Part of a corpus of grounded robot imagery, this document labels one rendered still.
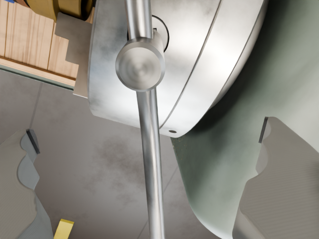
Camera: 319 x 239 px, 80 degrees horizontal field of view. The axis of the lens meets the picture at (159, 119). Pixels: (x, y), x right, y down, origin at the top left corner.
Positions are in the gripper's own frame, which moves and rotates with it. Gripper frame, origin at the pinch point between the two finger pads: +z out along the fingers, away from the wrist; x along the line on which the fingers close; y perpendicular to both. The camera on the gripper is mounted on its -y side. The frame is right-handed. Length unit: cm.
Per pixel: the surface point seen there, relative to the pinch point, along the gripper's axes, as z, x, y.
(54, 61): 38.6, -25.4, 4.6
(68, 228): 93, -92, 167
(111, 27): 6.3, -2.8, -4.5
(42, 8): 18.8, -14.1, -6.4
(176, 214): 102, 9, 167
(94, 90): 7.8, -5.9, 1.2
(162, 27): 6.5, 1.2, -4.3
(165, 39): 6.5, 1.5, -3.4
